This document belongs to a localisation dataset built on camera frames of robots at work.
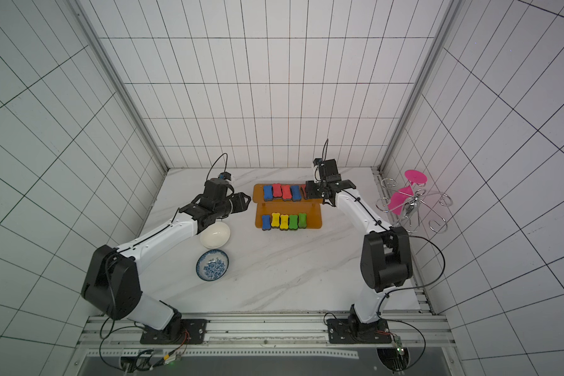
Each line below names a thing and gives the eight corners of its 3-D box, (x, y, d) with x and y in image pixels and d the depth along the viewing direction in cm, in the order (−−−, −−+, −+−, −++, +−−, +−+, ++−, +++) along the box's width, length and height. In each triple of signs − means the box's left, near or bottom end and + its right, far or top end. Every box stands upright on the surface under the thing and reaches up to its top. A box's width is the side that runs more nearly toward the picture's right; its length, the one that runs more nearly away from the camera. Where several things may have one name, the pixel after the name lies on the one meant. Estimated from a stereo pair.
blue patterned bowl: (197, 280, 85) (193, 276, 81) (203, 254, 91) (200, 249, 88) (227, 280, 85) (224, 276, 81) (231, 254, 91) (229, 249, 88)
